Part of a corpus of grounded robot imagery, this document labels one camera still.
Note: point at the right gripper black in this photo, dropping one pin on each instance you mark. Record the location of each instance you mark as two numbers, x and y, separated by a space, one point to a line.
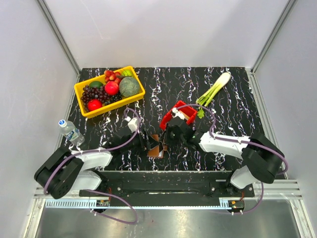
165 137

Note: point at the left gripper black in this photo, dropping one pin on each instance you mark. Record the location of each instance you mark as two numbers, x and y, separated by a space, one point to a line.
145 143

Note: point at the brown leather card holder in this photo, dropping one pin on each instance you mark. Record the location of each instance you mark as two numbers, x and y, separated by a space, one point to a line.
155 148

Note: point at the red plastic card box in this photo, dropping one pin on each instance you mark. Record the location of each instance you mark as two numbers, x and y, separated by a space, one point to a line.
188 114

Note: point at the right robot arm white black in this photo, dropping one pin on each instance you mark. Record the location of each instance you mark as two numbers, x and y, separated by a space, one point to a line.
261 158

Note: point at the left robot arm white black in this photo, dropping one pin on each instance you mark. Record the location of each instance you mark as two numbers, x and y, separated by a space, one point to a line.
67 170

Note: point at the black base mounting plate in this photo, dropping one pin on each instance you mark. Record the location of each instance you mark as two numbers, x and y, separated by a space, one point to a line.
215 189

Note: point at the green celery stalk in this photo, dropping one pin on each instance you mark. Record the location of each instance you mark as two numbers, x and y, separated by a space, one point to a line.
208 96

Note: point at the green cantaloupe melon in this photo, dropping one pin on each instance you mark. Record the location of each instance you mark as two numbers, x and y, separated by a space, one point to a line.
129 87

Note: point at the red apple upper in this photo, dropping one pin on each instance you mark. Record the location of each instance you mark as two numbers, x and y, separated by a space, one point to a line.
111 88

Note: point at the red apple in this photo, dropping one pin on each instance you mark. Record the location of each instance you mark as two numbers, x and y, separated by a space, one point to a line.
94 104
111 88

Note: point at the red apple lower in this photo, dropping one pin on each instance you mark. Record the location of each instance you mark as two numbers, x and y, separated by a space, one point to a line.
94 104

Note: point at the dark purple grape bunch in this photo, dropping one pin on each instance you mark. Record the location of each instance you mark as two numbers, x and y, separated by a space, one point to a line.
100 94

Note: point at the black marble pattern mat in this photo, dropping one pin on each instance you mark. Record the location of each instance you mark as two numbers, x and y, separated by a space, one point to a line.
234 112

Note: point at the clear plastic water bottle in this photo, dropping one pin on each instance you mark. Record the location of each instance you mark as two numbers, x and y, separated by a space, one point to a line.
71 132

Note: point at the red lychee cluster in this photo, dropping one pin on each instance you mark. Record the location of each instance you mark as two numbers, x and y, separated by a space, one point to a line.
111 76

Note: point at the dark green avocado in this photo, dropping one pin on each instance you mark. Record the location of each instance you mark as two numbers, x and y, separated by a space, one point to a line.
95 84

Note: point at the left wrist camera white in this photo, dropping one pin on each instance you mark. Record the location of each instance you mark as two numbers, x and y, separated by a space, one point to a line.
133 123

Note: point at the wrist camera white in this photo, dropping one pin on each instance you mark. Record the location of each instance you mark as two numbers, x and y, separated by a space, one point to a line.
176 113
133 123

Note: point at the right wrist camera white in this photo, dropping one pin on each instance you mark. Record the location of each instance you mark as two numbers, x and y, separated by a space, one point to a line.
176 113

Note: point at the aluminium frame rail front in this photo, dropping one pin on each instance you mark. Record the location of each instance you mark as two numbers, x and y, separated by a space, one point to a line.
280 189

